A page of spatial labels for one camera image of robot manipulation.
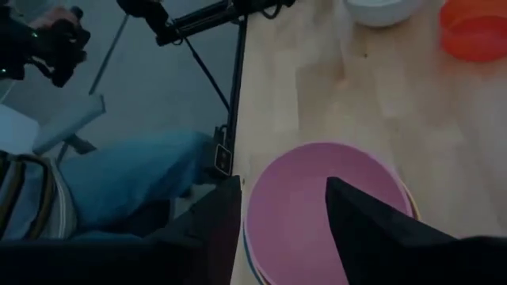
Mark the black metal table frame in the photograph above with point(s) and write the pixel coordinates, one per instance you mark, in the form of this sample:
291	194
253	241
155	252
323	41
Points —
237	99

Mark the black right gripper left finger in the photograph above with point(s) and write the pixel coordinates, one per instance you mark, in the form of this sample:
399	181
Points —
190	253

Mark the person's hand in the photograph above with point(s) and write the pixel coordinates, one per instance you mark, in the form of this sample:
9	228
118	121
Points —
53	16

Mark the orange plastic bowl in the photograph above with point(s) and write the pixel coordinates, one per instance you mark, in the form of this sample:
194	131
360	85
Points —
475	35

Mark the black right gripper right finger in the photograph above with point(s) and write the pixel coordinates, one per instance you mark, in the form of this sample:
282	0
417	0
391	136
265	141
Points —
388	249

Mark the striped cloth bag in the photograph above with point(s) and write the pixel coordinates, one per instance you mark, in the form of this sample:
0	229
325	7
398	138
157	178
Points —
31	198

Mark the person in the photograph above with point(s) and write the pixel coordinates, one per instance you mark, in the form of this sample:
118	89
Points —
138	174

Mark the small black switch box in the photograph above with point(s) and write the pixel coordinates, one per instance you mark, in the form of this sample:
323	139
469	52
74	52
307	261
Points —
223	158

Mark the white flat board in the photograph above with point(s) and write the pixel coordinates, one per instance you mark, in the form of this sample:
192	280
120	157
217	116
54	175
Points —
71	118

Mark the white plastic bowl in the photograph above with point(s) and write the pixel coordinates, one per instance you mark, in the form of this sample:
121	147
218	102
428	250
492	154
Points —
380	14

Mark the pink plastic bowl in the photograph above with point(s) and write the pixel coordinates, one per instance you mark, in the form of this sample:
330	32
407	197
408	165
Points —
293	206

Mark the grey metal rod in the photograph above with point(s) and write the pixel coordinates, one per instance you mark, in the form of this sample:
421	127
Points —
109	55

